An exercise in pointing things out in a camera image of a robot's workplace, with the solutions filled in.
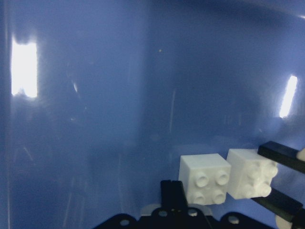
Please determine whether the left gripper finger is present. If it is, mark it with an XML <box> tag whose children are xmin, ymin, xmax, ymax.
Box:
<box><xmin>161</xmin><ymin>180</ymin><xmax>188</xmax><ymax>213</ymax></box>

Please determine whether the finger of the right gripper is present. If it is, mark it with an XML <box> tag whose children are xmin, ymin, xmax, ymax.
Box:
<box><xmin>258</xmin><ymin>141</ymin><xmax>305</xmax><ymax>174</ymax></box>
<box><xmin>251</xmin><ymin>188</ymin><xmax>303</xmax><ymax>222</ymax></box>

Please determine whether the white block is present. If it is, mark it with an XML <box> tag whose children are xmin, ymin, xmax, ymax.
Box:
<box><xmin>226</xmin><ymin>149</ymin><xmax>278</xmax><ymax>199</ymax></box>
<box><xmin>178</xmin><ymin>154</ymin><xmax>231</xmax><ymax>206</ymax></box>

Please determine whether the blue plastic tray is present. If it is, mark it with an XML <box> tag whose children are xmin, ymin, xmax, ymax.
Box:
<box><xmin>0</xmin><ymin>0</ymin><xmax>305</xmax><ymax>229</ymax></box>

